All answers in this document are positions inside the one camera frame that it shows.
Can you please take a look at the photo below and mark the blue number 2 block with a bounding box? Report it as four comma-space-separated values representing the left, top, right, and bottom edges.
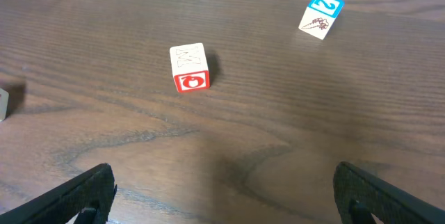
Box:
298, 0, 345, 40

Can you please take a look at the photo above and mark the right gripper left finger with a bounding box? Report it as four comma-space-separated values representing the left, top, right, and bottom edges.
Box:
1, 163, 117, 224

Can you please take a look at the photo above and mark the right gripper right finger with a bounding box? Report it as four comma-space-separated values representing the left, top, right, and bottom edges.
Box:
333, 161, 444, 224

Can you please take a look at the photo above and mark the blue top block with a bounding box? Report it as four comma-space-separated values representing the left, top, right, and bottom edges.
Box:
0, 88, 9, 122

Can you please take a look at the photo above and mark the white M letter block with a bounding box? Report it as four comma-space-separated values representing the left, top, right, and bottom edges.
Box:
170, 42, 210, 93

